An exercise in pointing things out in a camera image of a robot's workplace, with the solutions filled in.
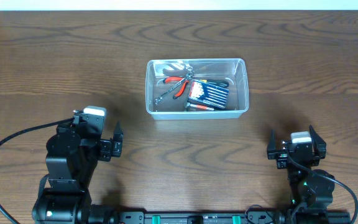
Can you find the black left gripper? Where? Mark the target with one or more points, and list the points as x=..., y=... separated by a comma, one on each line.
x=107, y=149

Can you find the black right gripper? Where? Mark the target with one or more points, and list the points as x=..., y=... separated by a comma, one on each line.
x=279, y=155

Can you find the red black handled pliers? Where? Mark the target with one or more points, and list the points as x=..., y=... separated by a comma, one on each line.
x=179, y=82

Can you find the claw hammer orange handle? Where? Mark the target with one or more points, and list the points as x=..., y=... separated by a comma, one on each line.
x=189, y=105

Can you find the blue precision screwdriver set case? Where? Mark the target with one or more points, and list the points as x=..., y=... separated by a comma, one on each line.
x=208, y=94

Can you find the silver combination wrench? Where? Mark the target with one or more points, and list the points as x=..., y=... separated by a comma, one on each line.
x=185, y=71

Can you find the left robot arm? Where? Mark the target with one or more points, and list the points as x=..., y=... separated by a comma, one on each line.
x=72, y=156

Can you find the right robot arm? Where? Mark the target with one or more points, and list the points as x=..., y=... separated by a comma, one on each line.
x=311, y=190

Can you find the clear plastic container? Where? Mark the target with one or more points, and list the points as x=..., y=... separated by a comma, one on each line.
x=232, y=70

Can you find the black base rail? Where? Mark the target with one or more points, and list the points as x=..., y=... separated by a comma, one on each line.
x=251, y=216

